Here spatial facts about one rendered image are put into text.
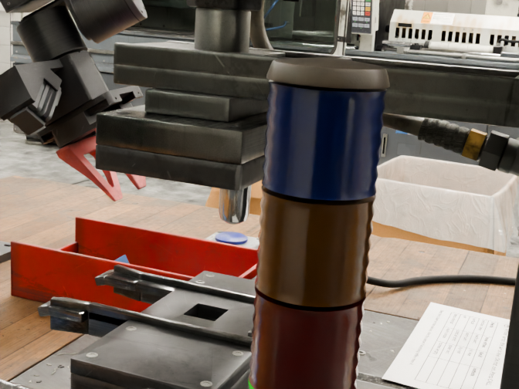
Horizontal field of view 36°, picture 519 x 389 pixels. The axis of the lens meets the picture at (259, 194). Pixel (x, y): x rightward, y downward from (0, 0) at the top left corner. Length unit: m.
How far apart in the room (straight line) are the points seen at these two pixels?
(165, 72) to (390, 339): 0.40
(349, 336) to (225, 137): 0.22
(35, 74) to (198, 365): 0.36
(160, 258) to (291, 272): 0.65
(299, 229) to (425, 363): 0.52
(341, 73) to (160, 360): 0.32
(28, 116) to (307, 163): 0.54
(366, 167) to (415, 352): 0.54
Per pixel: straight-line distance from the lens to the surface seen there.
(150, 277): 0.66
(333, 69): 0.24
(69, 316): 0.60
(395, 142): 5.16
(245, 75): 0.49
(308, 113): 0.24
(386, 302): 0.90
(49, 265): 0.83
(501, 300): 0.96
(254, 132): 0.48
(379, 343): 0.79
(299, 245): 0.25
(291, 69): 0.24
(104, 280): 0.67
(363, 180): 0.25
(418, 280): 0.96
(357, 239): 0.25
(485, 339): 0.83
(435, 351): 0.79
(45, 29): 0.84
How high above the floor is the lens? 1.21
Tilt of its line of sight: 13 degrees down
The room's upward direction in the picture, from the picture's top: 4 degrees clockwise
